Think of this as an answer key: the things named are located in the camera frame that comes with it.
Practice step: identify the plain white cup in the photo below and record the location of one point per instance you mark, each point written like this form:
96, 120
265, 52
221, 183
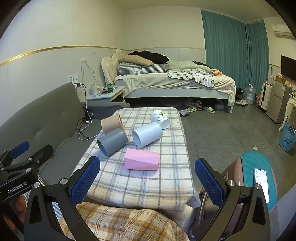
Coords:
149, 134

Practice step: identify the pink faceted cup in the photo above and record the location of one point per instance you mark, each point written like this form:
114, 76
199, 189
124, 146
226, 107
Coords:
141, 160

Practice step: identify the grey sofa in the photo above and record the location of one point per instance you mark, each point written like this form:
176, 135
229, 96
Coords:
46, 120

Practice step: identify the black clothing pile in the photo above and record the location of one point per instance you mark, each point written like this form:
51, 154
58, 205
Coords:
152, 56

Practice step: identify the grey sneakers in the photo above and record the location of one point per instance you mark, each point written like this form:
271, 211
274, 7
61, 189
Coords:
199, 105

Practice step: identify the black television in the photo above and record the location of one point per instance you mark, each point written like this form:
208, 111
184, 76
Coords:
288, 67

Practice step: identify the white kettle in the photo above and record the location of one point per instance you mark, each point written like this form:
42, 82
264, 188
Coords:
94, 90

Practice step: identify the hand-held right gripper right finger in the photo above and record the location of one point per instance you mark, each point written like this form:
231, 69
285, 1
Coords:
209, 183

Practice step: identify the paper scrap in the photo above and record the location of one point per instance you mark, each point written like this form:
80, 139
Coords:
255, 148

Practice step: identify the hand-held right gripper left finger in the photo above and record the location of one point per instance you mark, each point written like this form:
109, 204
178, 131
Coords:
85, 183

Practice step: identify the bed with white headboard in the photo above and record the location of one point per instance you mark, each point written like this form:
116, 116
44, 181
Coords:
161, 92

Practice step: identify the teal chair cushion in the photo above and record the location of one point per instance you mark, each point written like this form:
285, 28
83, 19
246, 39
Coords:
248, 171

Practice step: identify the plaid covered table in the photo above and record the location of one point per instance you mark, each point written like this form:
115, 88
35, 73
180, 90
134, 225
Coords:
138, 185

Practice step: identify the white air conditioner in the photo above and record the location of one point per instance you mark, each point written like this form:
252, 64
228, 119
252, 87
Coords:
282, 31

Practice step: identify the pink chair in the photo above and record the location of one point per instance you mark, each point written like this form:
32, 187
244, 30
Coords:
233, 169

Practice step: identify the beige cup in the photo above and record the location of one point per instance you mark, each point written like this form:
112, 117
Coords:
111, 125

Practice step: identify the green slipper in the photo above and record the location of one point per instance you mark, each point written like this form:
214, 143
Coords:
209, 110
192, 109

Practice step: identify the wide teal curtain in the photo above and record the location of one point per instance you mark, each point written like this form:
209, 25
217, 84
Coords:
224, 46

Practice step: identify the patterned quilted mat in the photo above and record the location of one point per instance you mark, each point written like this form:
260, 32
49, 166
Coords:
192, 76

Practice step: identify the large water bottle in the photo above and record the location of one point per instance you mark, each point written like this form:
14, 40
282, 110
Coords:
249, 96

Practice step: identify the wall socket with chargers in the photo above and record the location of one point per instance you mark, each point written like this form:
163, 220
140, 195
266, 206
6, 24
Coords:
74, 78

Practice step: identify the smartphone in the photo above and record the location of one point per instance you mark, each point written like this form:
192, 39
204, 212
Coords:
262, 183

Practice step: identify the white cup with green print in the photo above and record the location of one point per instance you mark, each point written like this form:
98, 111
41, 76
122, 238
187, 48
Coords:
159, 118

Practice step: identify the grey cup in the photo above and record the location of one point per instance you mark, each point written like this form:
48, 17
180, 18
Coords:
113, 141

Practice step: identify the cream quilt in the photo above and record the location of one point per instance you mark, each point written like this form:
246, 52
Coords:
185, 66

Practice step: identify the narrow teal curtain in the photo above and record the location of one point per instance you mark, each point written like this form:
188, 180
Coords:
257, 58

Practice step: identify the blue laundry basket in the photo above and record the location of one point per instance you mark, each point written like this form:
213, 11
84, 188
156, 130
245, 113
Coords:
286, 141

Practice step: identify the green can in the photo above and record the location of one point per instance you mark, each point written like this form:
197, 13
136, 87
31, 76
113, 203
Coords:
109, 88

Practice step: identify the white shoes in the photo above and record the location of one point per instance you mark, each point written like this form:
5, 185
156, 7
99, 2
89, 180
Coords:
241, 103

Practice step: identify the beige pillow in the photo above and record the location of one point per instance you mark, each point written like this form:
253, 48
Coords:
136, 60

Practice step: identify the white dressing table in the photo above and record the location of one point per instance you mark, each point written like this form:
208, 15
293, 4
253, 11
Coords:
288, 109

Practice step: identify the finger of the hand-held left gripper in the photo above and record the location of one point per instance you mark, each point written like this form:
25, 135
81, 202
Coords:
19, 148
45, 151

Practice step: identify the striped pillow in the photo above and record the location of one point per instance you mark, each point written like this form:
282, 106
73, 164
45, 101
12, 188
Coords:
143, 69

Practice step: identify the pale blue nightstand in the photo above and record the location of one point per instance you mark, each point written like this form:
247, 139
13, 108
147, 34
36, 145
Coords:
115, 92

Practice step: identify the grey fridge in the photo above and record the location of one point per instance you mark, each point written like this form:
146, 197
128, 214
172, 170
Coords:
277, 104

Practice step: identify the white suitcase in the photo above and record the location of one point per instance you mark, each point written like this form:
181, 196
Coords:
264, 97

